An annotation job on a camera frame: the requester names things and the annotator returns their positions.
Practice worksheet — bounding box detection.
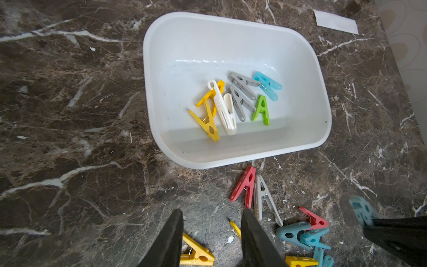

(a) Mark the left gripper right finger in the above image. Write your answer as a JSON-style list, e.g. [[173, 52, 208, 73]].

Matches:
[[241, 209, 288, 267]]

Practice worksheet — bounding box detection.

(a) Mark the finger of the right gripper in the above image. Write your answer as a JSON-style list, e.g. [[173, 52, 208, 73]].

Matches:
[[363, 216, 427, 267]]

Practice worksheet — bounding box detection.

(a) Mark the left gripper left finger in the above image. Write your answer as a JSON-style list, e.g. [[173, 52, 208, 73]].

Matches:
[[138, 209, 183, 267]]

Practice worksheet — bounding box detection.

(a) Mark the teal clothespin cluster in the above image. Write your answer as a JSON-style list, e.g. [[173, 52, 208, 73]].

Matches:
[[313, 247, 335, 267], [300, 228, 331, 250]]

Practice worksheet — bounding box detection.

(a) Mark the lime green clothespin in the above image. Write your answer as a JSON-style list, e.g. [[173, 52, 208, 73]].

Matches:
[[251, 95, 270, 126]]

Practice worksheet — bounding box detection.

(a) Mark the white clothespin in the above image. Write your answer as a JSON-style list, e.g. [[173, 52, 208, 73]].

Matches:
[[207, 80, 237, 136]]

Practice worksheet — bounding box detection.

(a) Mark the grey clothespin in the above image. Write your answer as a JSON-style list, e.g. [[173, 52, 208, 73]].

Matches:
[[254, 174, 284, 227], [228, 85, 256, 122], [228, 72, 261, 101]]

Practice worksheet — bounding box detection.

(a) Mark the red clothespin near box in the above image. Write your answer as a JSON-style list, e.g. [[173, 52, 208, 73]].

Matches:
[[230, 166, 256, 209]]

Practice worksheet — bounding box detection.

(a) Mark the white plastic storage box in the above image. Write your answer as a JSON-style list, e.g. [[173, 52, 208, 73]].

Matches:
[[143, 12, 332, 169]]

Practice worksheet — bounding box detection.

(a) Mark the dark teal clothespin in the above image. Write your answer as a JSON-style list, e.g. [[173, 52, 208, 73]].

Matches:
[[276, 221, 311, 250]]

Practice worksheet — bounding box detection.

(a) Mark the orange yellow clothespin cluster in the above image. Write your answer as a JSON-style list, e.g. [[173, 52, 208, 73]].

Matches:
[[285, 256, 319, 267]]

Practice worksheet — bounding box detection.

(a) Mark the light teal clothespin right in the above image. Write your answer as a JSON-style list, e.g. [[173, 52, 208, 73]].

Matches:
[[349, 196, 381, 227]]

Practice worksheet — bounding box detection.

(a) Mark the red clothespin in cluster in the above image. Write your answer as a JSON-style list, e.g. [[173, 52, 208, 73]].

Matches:
[[298, 206, 329, 230]]

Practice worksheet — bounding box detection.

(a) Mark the white paper label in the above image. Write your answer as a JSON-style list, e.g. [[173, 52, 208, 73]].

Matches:
[[314, 10, 359, 35]]

